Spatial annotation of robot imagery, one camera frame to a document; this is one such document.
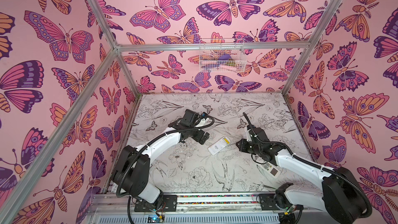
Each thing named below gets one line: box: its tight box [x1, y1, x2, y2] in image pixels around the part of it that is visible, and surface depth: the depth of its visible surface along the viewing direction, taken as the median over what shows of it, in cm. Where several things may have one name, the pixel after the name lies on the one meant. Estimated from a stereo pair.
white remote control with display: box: [259, 161, 282, 179], surface depth 83 cm
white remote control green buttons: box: [207, 135, 232, 157], surface depth 94 cm
